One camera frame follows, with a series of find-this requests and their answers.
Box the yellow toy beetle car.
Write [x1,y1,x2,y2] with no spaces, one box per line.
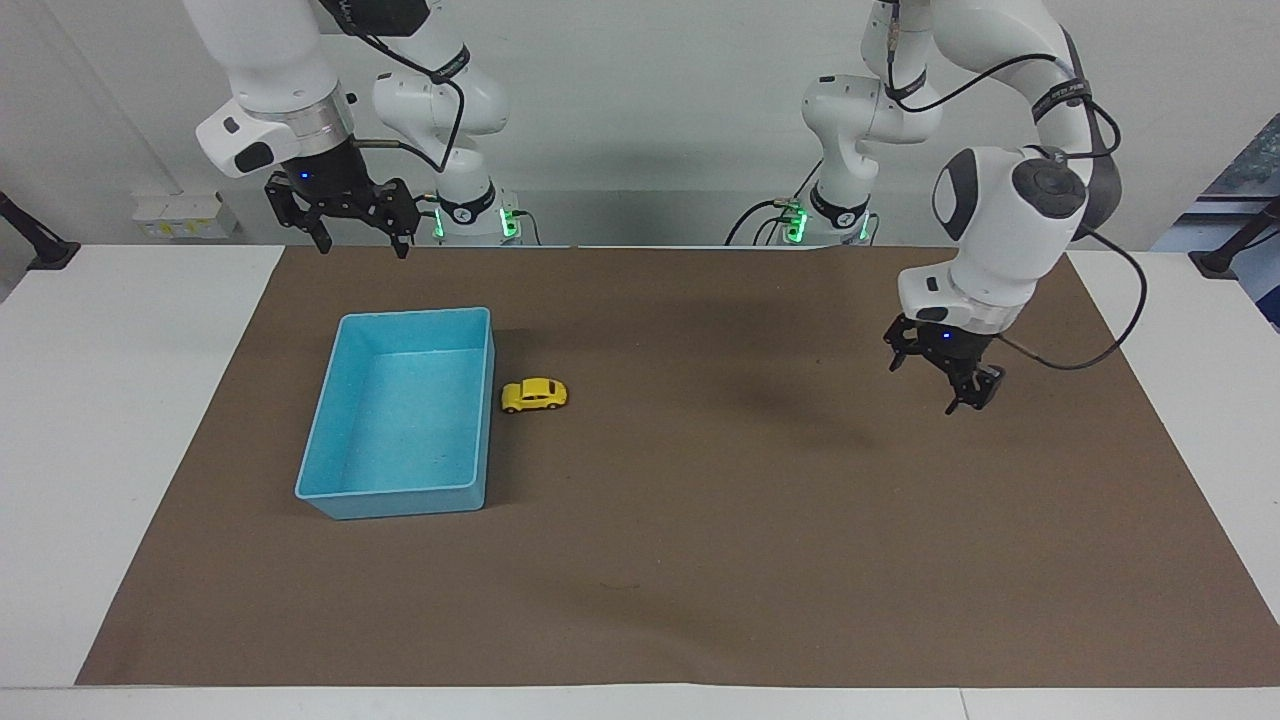
[500,377,570,415]

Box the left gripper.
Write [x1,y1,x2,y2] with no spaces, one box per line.
[882,314,1005,416]

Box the black stand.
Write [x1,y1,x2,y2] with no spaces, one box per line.
[1187,194,1280,280]
[0,189,82,272]

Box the white wall socket strip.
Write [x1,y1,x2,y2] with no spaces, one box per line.
[132,191,240,242]

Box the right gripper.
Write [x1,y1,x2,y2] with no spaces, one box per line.
[264,136,420,260]

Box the light blue plastic bin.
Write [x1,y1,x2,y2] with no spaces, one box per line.
[293,305,497,522]

